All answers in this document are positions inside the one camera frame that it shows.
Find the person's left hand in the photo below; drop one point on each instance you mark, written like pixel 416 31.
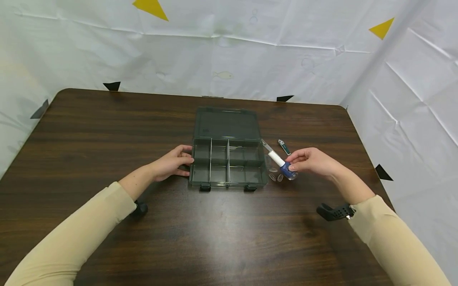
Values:
pixel 168 165

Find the black wrist band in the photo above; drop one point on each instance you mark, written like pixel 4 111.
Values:
pixel 335 211
pixel 140 209

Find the metal nail file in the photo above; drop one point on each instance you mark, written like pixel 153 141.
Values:
pixel 267 146

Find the green nail glue tube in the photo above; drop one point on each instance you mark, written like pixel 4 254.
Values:
pixel 284 147

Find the blue nail polish bottle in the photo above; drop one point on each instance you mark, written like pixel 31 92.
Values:
pixel 282 164

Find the person's right forearm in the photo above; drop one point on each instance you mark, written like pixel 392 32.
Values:
pixel 386 228

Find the dark transparent compartment box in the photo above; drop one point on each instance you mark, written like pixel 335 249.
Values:
pixel 227 149

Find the person's right hand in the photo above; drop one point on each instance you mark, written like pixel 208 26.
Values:
pixel 315 162

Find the person's left forearm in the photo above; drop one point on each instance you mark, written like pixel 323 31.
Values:
pixel 77 230

